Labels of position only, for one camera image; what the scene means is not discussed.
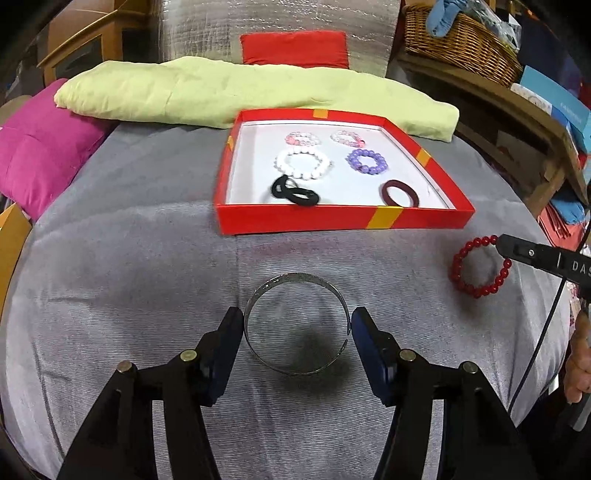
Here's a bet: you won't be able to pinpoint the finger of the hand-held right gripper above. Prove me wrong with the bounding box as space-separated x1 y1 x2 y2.
496 234 561 278

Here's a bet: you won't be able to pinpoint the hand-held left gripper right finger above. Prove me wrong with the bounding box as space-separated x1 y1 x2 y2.
351 307 539 480

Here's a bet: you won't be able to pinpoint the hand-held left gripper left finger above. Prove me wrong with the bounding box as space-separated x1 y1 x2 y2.
58 307 245 480

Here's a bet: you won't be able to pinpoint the red bead bracelet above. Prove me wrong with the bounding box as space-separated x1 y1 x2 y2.
450 235 513 298

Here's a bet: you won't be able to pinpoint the silver metal bangle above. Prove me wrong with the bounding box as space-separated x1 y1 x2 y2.
243 274 354 374

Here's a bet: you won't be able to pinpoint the shallow red cardboard box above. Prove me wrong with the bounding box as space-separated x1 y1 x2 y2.
215 108 476 236

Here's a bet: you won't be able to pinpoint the maroon hair tie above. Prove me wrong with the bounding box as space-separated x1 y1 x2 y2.
380 180 420 208

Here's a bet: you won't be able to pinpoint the black hair tie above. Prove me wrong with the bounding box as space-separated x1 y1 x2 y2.
271 175 321 206

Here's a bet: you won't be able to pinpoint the purple bead bracelet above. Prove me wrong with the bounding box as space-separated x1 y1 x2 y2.
346 148 387 176

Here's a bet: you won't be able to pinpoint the white bead bracelet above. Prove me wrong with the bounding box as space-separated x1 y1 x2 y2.
274 148 332 181

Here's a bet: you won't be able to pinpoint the pale pink bead bracelet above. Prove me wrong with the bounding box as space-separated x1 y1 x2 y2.
330 129 368 146

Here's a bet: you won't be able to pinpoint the person's right hand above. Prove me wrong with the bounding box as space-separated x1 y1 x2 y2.
566 307 591 394

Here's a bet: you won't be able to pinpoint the curved wooden shelf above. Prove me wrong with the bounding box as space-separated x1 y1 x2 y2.
397 51 587 217

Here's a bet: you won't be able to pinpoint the blue cardboard boxes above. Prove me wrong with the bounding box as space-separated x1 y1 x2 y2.
510 65 591 153

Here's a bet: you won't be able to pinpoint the wicker basket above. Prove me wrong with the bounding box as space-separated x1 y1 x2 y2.
403 4 524 88

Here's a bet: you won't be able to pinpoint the clear plastic bag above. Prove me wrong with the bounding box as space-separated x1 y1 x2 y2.
466 0 522 47

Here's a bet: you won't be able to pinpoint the blue cloth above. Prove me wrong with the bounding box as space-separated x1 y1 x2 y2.
426 0 472 38

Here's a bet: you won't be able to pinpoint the light green quilt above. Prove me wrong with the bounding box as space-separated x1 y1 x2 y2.
54 56 459 143

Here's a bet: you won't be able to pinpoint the magenta pillow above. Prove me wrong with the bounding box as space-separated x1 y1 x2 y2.
0 78 116 220

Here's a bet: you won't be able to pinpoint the small red cushion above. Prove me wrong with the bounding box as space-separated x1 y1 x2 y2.
240 31 349 70

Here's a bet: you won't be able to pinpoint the silver foil insulation panel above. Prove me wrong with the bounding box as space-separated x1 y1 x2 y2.
157 0 402 79

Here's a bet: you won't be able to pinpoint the wooden cabinet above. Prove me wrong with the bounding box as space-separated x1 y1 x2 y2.
37 0 162 88

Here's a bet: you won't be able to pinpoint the black cable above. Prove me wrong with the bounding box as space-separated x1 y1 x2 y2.
509 276 568 416

